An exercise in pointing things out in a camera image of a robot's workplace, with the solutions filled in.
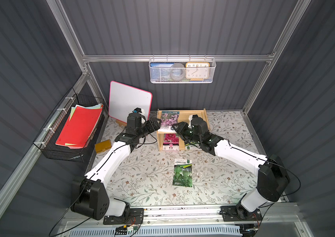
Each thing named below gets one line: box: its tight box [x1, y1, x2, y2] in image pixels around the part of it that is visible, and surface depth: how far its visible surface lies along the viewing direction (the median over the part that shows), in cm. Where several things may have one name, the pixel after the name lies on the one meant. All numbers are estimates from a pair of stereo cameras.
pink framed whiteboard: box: [108, 80, 153, 124], surface depth 103 cm
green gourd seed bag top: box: [172, 158, 193, 188], surface depth 89 cm
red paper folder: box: [55, 103, 104, 150], surface depth 74 cm
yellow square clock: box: [185, 61, 210, 81], surface depth 91 cm
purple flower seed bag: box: [157, 110, 180, 133], surface depth 88 cm
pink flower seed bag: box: [162, 133, 180, 152], surface depth 101 cm
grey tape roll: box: [169, 62, 186, 81], surface depth 89 cm
